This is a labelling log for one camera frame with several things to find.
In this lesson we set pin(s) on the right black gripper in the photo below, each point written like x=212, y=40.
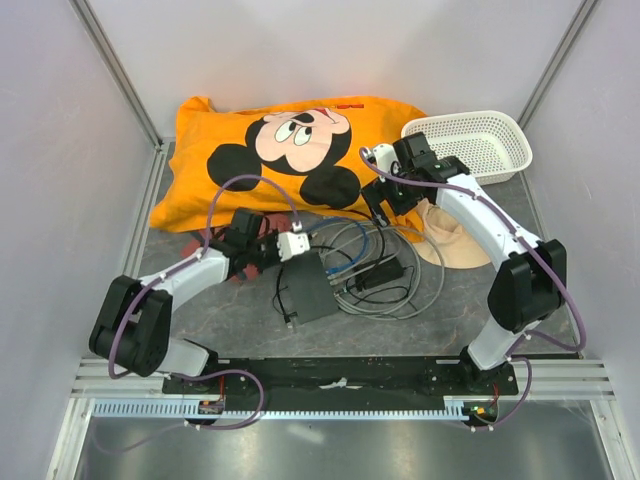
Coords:
x=376, y=193

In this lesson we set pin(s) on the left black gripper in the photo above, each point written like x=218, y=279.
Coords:
x=275, y=258

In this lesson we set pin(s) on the black network switch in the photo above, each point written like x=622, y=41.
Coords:
x=307, y=282

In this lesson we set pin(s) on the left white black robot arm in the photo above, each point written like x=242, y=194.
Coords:
x=132, y=329

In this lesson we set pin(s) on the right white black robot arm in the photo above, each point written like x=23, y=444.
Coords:
x=530, y=273

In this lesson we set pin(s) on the red cloth garment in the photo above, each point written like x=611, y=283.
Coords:
x=199, y=237

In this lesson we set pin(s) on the beige cloth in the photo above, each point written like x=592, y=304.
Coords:
x=452, y=242

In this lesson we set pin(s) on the black power adapter brick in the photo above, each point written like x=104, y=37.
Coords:
x=376, y=273

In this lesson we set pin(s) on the orange cartoon mouse pillow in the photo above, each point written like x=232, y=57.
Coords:
x=302, y=155

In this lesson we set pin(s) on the white perforated plastic basket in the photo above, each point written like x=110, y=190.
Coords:
x=490, y=143

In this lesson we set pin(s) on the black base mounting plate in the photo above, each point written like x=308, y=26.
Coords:
x=430, y=375

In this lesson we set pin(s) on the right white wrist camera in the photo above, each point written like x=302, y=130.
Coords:
x=384, y=158

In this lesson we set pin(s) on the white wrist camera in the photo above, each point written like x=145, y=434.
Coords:
x=384, y=158
x=291, y=244

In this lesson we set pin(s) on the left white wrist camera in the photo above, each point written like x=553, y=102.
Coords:
x=291, y=244

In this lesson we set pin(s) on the grey slotted cable duct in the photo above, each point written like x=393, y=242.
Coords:
x=199, y=410

